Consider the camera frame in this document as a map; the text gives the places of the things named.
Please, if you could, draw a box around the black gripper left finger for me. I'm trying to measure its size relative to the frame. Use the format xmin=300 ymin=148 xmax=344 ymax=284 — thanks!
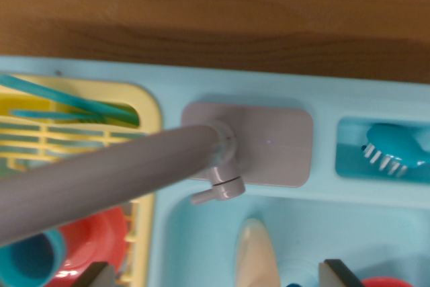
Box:
xmin=69 ymin=261 xmax=117 ymax=287

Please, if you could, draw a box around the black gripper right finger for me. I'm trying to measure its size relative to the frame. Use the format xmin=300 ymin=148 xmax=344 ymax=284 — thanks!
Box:
xmin=318 ymin=259 xmax=370 ymax=287

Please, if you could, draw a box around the cream toy detergent bottle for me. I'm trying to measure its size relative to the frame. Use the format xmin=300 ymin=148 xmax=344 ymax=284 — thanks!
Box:
xmin=234 ymin=218 xmax=282 ymax=287

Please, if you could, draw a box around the light blue toy sink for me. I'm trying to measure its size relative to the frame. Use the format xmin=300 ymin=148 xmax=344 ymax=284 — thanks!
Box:
xmin=0 ymin=54 xmax=430 ymax=287

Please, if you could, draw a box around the red toy plate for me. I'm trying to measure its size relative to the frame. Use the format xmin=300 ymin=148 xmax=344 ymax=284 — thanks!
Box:
xmin=50 ymin=206 xmax=128 ymax=287

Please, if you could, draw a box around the red toy cup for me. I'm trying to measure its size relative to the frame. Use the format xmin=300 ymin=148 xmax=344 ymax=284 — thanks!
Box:
xmin=361 ymin=276 xmax=413 ymax=287

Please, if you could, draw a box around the teal toy cup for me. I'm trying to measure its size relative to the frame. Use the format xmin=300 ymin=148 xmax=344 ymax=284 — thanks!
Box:
xmin=0 ymin=228 xmax=68 ymax=287

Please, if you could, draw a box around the grey toy faucet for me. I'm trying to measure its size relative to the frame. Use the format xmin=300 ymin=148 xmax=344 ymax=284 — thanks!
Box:
xmin=0 ymin=101 xmax=314 ymax=248

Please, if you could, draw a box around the teal dish brush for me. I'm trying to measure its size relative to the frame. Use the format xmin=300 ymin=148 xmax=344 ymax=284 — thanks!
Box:
xmin=361 ymin=122 xmax=430 ymax=178

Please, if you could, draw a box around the teal toy fork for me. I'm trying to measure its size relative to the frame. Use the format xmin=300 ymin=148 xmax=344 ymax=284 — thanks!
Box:
xmin=9 ymin=109 xmax=109 ymax=124

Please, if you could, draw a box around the yellow dish rack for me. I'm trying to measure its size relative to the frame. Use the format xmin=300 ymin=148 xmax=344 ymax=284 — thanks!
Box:
xmin=0 ymin=75 xmax=163 ymax=287

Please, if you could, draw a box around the teal toy knife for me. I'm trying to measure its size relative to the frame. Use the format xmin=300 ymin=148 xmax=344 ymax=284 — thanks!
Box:
xmin=0 ymin=74 xmax=140 ymax=126

